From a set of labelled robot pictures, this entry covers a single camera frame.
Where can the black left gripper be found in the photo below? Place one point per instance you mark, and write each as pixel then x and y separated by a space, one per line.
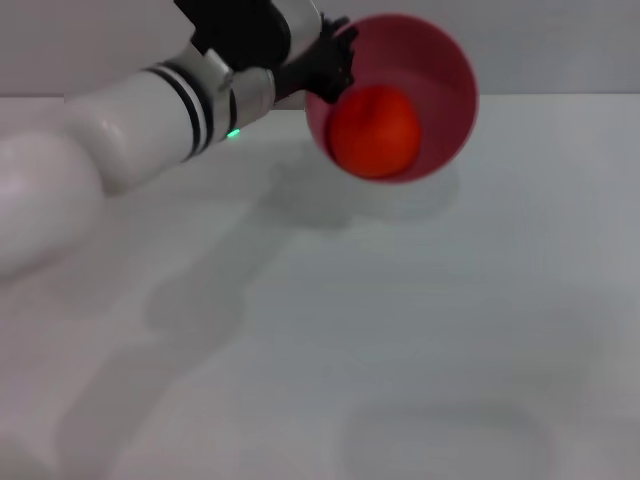
pixel 320 70

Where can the soft orange toy fruit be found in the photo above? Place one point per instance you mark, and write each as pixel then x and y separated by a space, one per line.
pixel 375 135

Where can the pink plastic bowl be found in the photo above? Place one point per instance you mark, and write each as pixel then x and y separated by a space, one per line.
pixel 440 100

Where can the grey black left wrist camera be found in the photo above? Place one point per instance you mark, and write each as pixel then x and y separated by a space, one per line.
pixel 235 30

